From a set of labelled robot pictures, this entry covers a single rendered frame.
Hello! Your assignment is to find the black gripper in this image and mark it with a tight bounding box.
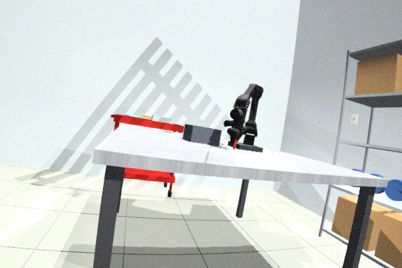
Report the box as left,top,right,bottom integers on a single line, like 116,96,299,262
227,119,247,145

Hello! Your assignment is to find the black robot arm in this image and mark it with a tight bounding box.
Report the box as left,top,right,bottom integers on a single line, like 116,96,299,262
224,84,264,146

